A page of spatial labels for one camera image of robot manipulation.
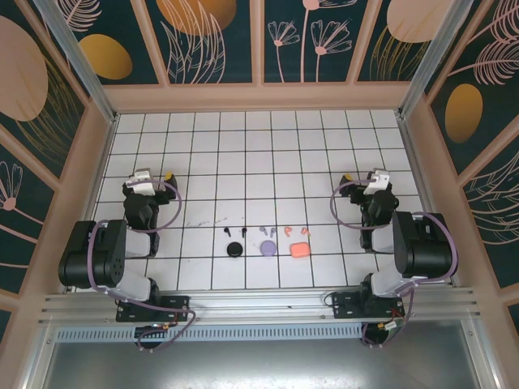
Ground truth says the grey metal sheet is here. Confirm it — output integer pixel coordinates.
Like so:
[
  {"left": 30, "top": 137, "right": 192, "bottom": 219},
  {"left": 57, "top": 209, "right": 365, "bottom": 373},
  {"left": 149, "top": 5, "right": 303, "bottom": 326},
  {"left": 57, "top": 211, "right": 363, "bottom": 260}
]
[{"left": 38, "top": 340, "right": 486, "bottom": 389}]

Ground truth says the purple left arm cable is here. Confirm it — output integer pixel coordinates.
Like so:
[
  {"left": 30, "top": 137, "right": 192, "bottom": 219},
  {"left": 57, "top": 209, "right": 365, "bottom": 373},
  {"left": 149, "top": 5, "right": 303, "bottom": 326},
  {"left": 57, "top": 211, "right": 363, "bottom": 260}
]
[{"left": 87, "top": 180, "right": 198, "bottom": 353}]

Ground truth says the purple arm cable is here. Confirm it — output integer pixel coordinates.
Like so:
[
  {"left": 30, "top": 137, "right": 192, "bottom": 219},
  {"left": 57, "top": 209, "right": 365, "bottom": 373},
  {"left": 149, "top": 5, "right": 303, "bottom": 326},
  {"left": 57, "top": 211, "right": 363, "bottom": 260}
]
[
  {"left": 330, "top": 180, "right": 459, "bottom": 349},
  {"left": 87, "top": 180, "right": 198, "bottom": 353}
]

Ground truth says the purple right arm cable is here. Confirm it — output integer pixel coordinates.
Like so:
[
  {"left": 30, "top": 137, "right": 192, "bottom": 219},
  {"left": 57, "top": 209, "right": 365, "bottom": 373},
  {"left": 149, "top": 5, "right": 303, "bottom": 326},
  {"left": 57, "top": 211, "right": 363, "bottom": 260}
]
[{"left": 330, "top": 180, "right": 459, "bottom": 349}]

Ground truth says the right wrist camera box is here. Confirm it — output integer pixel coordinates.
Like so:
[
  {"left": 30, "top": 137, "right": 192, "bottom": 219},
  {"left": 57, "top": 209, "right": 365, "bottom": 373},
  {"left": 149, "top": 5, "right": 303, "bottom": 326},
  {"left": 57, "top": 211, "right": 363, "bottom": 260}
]
[{"left": 362, "top": 169, "right": 392, "bottom": 196}]

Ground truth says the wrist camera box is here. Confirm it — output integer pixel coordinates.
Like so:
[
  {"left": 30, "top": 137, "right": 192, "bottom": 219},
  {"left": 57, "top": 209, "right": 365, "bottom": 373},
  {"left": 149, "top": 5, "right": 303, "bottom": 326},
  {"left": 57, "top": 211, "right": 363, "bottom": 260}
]
[
  {"left": 128, "top": 169, "right": 158, "bottom": 195},
  {"left": 362, "top": 169, "right": 392, "bottom": 196}
]

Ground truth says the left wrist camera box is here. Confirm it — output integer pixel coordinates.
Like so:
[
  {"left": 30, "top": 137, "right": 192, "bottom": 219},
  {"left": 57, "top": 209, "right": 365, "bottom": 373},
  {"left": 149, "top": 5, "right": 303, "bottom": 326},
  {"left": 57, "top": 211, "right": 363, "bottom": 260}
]
[{"left": 128, "top": 169, "right": 158, "bottom": 195}]

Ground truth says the aluminium table side rail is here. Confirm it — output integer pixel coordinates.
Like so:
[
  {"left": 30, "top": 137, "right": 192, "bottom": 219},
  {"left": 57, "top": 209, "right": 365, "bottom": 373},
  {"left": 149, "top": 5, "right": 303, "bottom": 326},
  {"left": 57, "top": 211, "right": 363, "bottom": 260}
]
[
  {"left": 62, "top": 115, "right": 119, "bottom": 293},
  {"left": 398, "top": 115, "right": 461, "bottom": 289}
]

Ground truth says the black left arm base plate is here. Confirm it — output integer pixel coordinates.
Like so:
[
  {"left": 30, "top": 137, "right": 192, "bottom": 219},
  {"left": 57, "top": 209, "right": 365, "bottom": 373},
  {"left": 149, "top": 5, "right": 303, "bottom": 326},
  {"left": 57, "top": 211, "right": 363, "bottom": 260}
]
[{"left": 115, "top": 294, "right": 191, "bottom": 323}]

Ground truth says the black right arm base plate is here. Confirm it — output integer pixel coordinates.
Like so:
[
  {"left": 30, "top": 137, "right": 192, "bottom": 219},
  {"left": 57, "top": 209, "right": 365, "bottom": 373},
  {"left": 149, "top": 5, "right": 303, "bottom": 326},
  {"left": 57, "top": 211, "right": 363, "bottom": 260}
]
[{"left": 331, "top": 292, "right": 406, "bottom": 320}]

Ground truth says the aluminium mounting rail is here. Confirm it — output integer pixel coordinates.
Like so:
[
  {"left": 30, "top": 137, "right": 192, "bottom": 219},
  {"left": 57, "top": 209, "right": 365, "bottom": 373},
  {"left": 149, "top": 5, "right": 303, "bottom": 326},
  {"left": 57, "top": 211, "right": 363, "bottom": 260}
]
[{"left": 38, "top": 286, "right": 483, "bottom": 325}]

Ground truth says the aluminium frame post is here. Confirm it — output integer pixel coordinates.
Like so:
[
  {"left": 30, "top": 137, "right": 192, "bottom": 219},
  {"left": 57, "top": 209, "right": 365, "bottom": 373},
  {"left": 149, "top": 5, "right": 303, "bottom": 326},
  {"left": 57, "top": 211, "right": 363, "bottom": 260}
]
[
  {"left": 397, "top": 0, "right": 474, "bottom": 121},
  {"left": 32, "top": 0, "right": 119, "bottom": 125}
]

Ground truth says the slotted grey cable duct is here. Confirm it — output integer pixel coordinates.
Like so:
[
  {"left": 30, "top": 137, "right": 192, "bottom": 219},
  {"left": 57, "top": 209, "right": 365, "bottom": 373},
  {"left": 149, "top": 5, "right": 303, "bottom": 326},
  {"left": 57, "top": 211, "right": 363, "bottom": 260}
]
[{"left": 54, "top": 323, "right": 366, "bottom": 344}]

